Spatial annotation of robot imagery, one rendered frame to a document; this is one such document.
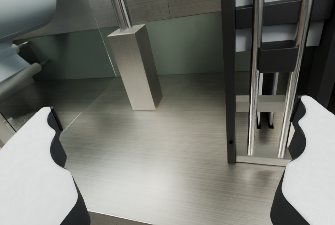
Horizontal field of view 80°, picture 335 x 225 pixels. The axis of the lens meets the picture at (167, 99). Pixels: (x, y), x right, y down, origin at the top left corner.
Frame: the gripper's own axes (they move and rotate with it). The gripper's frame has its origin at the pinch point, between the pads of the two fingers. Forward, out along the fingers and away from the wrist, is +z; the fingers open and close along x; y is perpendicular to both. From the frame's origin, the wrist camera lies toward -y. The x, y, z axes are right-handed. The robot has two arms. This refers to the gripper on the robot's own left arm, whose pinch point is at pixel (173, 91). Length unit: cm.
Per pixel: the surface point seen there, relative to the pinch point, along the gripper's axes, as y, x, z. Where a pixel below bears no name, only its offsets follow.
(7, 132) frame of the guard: 27, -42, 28
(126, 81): 24, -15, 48
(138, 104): 33, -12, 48
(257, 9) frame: -0.8, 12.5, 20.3
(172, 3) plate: 4, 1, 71
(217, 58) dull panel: 25, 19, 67
